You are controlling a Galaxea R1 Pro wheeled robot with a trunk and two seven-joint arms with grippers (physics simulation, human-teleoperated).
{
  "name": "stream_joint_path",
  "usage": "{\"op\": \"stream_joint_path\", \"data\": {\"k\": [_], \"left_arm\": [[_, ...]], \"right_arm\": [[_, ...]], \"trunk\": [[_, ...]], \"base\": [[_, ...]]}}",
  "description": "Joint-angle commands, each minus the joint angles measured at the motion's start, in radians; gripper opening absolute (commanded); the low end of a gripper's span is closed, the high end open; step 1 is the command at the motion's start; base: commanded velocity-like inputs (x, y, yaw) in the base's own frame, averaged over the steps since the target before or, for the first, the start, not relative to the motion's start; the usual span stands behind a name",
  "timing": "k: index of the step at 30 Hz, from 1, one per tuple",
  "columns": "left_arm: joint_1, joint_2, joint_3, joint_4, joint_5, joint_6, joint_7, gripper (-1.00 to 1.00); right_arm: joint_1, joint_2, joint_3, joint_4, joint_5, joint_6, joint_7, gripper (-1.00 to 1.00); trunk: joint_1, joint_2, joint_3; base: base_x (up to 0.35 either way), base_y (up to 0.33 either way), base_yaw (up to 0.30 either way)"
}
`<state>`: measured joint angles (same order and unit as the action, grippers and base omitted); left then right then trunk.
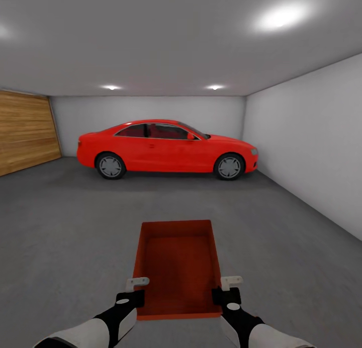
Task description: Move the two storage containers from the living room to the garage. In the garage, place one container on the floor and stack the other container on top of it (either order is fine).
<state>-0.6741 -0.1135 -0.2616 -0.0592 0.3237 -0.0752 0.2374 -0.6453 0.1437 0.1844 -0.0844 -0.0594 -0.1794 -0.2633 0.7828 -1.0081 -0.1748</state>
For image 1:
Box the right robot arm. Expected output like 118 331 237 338
212 276 315 348

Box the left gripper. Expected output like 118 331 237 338
116 290 145 307

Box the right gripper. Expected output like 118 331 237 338
212 287 241 306

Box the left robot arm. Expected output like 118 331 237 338
34 277 149 348

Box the storage box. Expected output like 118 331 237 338
133 219 223 321

